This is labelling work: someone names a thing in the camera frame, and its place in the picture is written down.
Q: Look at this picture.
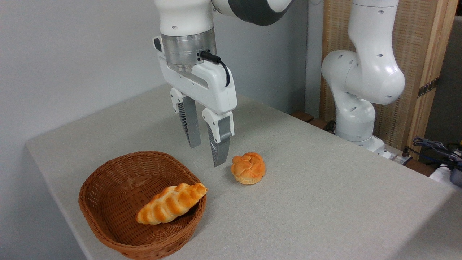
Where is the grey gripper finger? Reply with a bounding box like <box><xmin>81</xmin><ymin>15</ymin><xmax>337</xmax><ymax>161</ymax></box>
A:
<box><xmin>170</xmin><ymin>88</ymin><xmax>202</xmax><ymax>149</ymax></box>
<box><xmin>202</xmin><ymin>108</ymin><xmax>235</xmax><ymax>168</ymax></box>

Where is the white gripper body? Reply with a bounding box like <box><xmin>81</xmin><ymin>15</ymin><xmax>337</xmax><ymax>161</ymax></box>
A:
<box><xmin>153</xmin><ymin>36</ymin><xmax>238</xmax><ymax>114</ymax></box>

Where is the round knotted bread bun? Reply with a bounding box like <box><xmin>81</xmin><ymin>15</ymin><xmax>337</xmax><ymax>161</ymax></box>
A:
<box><xmin>231</xmin><ymin>152</ymin><xmax>266</xmax><ymax>185</ymax></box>

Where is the long braided bread loaf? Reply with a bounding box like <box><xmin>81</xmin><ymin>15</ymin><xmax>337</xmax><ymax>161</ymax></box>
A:
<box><xmin>136</xmin><ymin>183</ymin><xmax>208</xmax><ymax>225</ymax></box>

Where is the brown wicker basket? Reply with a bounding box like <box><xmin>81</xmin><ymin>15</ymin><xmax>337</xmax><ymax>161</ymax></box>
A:
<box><xmin>78</xmin><ymin>151</ymin><xmax>207</xmax><ymax>260</ymax></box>

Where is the white connector box with plug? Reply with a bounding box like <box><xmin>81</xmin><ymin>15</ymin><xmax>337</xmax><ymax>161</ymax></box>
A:
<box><xmin>390</xmin><ymin>146</ymin><xmax>413</xmax><ymax>166</ymax></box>

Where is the wooden rattan folding screen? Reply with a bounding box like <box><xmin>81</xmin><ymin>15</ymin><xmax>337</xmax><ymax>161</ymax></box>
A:
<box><xmin>319</xmin><ymin>0</ymin><xmax>459</xmax><ymax>160</ymax></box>

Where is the black metal screen hinge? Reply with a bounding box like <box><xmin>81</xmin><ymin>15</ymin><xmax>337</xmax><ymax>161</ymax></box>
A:
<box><xmin>417</xmin><ymin>77</ymin><xmax>440</xmax><ymax>98</ymax></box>

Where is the blue-grey plastic object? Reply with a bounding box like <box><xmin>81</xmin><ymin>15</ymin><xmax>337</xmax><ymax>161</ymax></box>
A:
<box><xmin>449</xmin><ymin>167</ymin><xmax>462</xmax><ymax>187</ymax></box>

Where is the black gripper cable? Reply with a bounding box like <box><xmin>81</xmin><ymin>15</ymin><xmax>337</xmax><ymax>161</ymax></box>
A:
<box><xmin>200</xmin><ymin>51</ymin><xmax>231</xmax><ymax>88</ymax></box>

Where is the tangled dark cable bundle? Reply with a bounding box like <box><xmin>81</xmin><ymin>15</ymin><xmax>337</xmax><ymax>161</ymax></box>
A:
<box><xmin>412</xmin><ymin>136</ymin><xmax>462</xmax><ymax>163</ymax></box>

